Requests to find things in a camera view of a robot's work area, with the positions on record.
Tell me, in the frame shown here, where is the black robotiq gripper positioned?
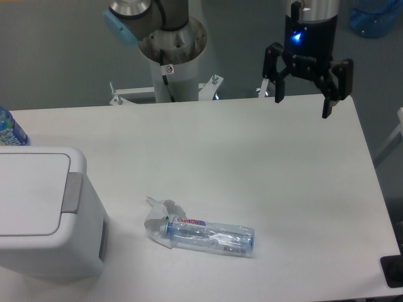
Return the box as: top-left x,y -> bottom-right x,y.
262,1 -> 354,119

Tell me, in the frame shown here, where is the white push-lid trash can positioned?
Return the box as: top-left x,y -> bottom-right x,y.
1,146 -> 110,277

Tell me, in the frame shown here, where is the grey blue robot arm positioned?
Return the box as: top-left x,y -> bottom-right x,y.
103,1 -> 353,118

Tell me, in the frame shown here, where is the large blue water jug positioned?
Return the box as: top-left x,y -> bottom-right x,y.
348,1 -> 402,38

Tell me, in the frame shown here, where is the crushed clear plastic bottle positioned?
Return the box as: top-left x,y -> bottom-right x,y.
160,216 -> 254,257

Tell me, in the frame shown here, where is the crumpled clear plastic wrapper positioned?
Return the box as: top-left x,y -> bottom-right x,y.
144,196 -> 186,249

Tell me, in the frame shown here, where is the black device at table edge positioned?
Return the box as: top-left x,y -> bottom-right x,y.
380,255 -> 402,288

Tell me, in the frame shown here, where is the blue labelled water bottle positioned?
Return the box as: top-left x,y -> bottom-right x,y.
1,106 -> 30,146

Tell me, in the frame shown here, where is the white frame at right edge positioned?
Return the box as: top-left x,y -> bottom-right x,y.
373,108 -> 402,168

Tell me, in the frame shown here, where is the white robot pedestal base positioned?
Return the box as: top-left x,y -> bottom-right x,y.
104,10 -> 224,103

